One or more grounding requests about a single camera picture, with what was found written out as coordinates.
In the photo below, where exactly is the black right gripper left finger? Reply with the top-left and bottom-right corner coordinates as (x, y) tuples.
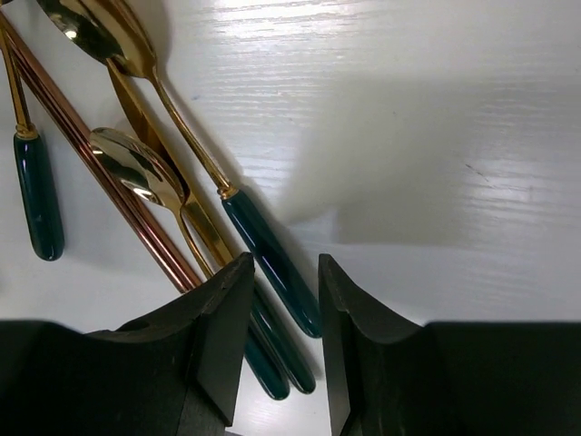
(1, 253), (254, 435)

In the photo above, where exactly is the gold spoon green handle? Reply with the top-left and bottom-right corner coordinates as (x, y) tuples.
(38, 1), (322, 338)
(90, 127), (290, 401)
(1, 29), (64, 262)

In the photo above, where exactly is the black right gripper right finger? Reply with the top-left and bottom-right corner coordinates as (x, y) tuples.
(318, 254), (580, 435)

